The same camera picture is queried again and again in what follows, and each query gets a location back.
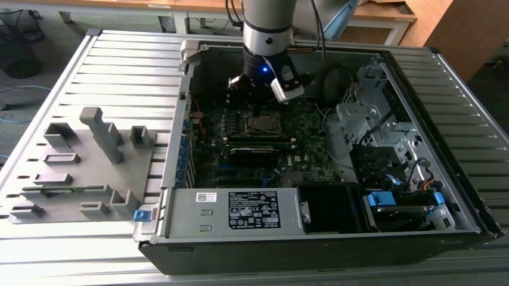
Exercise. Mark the silver CPU plate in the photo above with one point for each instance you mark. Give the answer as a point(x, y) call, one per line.
point(265, 124)

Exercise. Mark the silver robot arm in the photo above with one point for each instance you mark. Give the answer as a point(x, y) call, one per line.
point(266, 32)

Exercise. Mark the CPU socket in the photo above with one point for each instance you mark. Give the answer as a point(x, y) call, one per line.
point(242, 128)

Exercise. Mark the black RAM slot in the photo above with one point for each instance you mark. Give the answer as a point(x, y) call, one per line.
point(258, 138)

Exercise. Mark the black graphics card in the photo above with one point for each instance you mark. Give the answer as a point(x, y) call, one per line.
point(254, 158)

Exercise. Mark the green motherboard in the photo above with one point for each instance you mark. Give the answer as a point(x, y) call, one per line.
point(314, 149)

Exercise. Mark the metal drive cage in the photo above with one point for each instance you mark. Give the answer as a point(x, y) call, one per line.
point(354, 119)

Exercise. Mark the pale blue teach pendant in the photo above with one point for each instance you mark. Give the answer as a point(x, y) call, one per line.
point(338, 21)

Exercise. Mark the grey chipset heatsink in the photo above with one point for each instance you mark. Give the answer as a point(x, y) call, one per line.
point(293, 179)

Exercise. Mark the wooden desk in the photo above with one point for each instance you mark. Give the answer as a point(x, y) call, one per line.
point(381, 15)

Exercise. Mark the grey parts rack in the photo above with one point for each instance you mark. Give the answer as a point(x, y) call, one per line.
point(131, 167)

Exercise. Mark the grey power supply unit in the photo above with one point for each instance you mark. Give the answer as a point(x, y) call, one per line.
point(187, 214)

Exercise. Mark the hard disk in blue carrier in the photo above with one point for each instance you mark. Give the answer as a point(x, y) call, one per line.
point(381, 199)

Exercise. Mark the blue case latch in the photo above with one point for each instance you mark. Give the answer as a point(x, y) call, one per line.
point(143, 216)

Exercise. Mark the wooden cabinet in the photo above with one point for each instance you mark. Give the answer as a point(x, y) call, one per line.
point(469, 29)

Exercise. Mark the black PC case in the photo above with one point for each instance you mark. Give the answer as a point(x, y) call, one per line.
point(278, 256)

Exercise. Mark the black wastebasket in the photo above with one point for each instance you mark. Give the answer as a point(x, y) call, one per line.
point(22, 62)

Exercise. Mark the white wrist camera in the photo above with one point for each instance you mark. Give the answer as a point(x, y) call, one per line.
point(286, 92)

